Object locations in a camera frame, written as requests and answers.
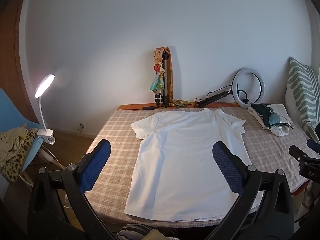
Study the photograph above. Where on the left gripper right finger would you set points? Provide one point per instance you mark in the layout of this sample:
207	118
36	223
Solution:
263	208

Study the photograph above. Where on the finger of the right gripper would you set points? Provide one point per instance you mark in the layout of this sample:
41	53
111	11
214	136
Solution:
313	145
302	157

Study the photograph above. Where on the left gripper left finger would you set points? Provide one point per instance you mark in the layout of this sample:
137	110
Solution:
47	218

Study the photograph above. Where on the white t-shirt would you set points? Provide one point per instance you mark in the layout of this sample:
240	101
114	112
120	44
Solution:
176	177

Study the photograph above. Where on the folded teal and cream clothes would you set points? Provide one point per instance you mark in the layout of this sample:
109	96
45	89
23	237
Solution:
272	117

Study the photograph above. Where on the leopard print clothes pile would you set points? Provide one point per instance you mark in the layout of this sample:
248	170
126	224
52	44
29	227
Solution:
15	146

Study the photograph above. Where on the checkered beige bed blanket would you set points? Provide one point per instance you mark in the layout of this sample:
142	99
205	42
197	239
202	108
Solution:
109	194

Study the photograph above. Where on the green striped white pillow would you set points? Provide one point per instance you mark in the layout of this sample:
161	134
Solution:
302	97

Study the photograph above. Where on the white clip desk lamp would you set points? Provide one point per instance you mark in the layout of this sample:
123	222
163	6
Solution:
46	133

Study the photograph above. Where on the blue chair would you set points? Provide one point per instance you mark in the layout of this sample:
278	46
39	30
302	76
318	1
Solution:
12	118

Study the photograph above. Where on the black folded tripod stand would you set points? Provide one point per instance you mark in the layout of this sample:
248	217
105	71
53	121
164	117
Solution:
211	99

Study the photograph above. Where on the white ring light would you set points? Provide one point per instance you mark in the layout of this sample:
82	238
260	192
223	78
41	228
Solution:
248	87

